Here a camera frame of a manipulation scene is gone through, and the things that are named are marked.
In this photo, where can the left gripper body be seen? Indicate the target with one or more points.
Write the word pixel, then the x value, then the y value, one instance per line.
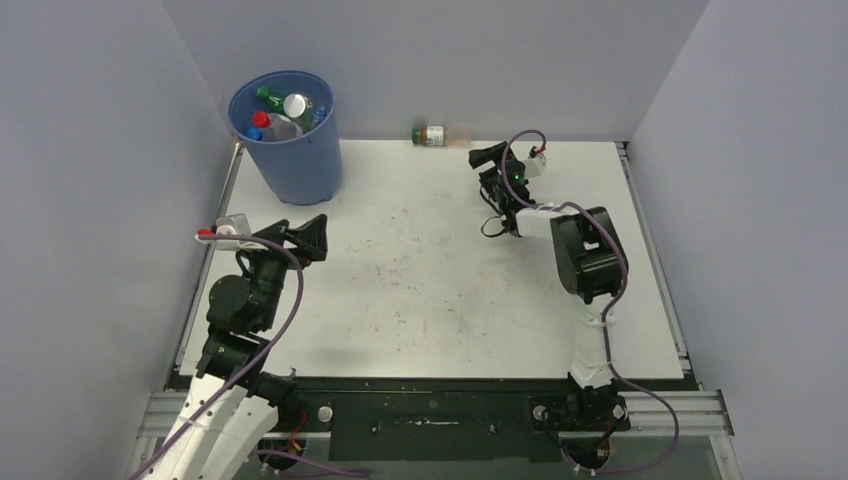
pixel 269 267

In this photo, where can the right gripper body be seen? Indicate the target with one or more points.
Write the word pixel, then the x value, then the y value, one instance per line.
pixel 487 180

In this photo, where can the green cap brown bottle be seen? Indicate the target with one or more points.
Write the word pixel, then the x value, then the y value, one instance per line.
pixel 431 135

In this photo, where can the red label water bottle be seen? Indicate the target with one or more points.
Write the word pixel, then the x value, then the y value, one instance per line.
pixel 275 127

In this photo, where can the Pepsi logo bottle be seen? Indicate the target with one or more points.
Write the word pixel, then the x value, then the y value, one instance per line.
pixel 254 134

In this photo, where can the blue label crushed bottle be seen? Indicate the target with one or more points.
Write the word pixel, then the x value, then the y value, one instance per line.
pixel 319 114

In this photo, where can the clear plastic jar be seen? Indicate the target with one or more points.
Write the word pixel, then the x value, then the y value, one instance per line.
pixel 298 107

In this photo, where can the green plastic bottle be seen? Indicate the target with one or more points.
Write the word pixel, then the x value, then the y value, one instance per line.
pixel 273 100

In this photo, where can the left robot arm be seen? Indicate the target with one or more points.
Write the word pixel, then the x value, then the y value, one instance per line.
pixel 232 401

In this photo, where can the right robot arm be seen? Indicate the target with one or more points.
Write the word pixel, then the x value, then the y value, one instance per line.
pixel 586 249

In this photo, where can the blue plastic bin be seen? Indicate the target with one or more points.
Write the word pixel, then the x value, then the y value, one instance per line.
pixel 302 171

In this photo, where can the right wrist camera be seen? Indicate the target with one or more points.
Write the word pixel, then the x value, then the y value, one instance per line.
pixel 535 164

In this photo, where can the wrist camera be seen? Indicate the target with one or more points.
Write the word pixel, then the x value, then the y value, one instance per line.
pixel 232 228
pixel 535 164

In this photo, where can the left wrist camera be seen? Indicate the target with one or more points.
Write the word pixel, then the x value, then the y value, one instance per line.
pixel 232 228

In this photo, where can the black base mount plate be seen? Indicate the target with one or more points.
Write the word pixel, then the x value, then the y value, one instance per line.
pixel 409 419

